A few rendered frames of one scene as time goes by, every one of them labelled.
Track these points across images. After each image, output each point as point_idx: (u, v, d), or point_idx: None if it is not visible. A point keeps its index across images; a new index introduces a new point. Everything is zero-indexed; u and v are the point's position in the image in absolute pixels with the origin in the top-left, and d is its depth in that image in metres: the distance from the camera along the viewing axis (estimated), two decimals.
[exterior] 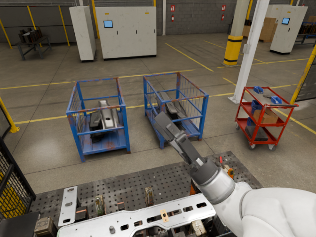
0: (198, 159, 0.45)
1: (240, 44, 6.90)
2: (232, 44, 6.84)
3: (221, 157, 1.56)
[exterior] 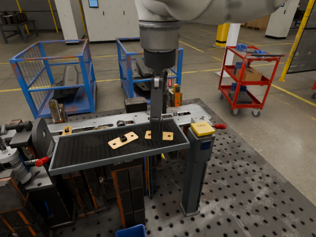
0: (155, 87, 0.40)
1: None
2: (223, 24, 6.47)
3: (171, 80, 1.19)
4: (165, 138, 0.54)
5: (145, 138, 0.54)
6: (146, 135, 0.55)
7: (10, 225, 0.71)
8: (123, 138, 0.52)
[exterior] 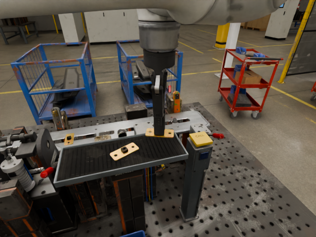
0: (155, 93, 0.42)
1: None
2: (223, 25, 6.49)
3: (170, 86, 1.21)
4: (165, 135, 0.54)
5: (145, 135, 0.54)
6: (146, 132, 0.55)
7: (14, 231, 0.73)
8: (124, 150, 0.55)
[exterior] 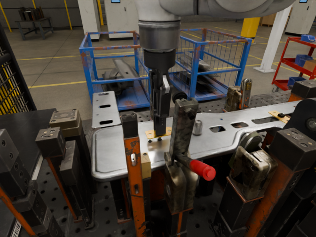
0: (165, 93, 0.42)
1: (259, 19, 6.36)
2: (250, 19, 6.30)
3: None
4: (167, 133, 0.54)
5: (147, 138, 0.53)
6: (147, 136, 0.53)
7: (257, 235, 0.54)
8: None
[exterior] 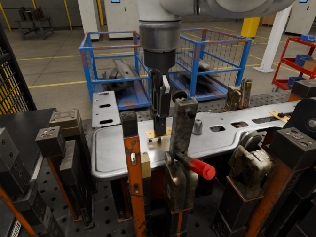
0: (165, 93, 0.42)
1: (259, 19, 6.36)
2: (250, 19, 6.30)
3: None
4: (167, 133, 0.54)
5: (147, 138, 0.53)
6: (147, 136, 0.53)
7: (257, 234, 0.54)
8: None
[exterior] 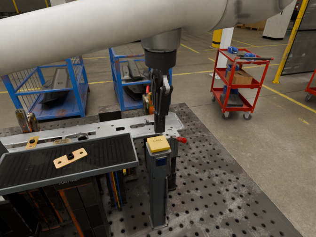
0: (165, 93, 0.42)
1: None
2: None
3: (148, 87, 1.17)
4: None
5: None
6: None
7: None
8: (69, 156, 0.50)
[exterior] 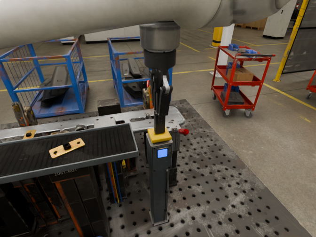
0: (165, 93, 0.42)
1: None
2: None
3: (149, 81, 1.14)
4: None
5: None
6: None
7: None
8: (66, 146, 0.48)
